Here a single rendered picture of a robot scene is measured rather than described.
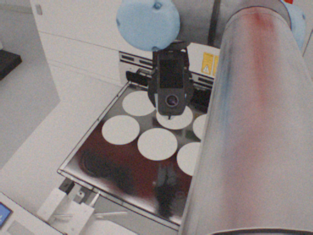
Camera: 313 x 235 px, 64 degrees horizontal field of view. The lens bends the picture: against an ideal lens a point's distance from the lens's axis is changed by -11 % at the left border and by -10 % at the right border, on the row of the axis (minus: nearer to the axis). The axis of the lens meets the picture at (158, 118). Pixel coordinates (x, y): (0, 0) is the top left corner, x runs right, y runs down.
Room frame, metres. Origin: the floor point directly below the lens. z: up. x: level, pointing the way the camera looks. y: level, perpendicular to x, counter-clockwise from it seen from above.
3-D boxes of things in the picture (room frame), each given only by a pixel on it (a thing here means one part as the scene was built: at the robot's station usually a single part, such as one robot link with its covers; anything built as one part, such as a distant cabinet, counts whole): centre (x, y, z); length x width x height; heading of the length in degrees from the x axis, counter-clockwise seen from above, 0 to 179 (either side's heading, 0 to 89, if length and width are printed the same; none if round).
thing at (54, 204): (0.24, 0.24, 0.89); 0.08 x 0.03 x 0.03; 154
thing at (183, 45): (0.43, -0.02, 1.15); 0.09 x 0.08 x 0.12; 1
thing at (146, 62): (0.62, -0.08, 0.96); 0.44 x 0.01 x 0.02; 64
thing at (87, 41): (0.70, 0.08, 1.02); 0.82 x 0.03 x 0.40; 64
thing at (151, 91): (0.41, 0.00, 1.09); 0.05 x 0.02 x 0.09; 91
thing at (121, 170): (0.42, 0.00, 0.90); 0.34 x 0.34 x 0.01; 64
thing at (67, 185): (0.29, 0.22, 0.90); 0.04 x 0.02 x 0.03; 154
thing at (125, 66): (0.62, -0.07, 0.89); 0.44 x 0.02 x 0.10; 64
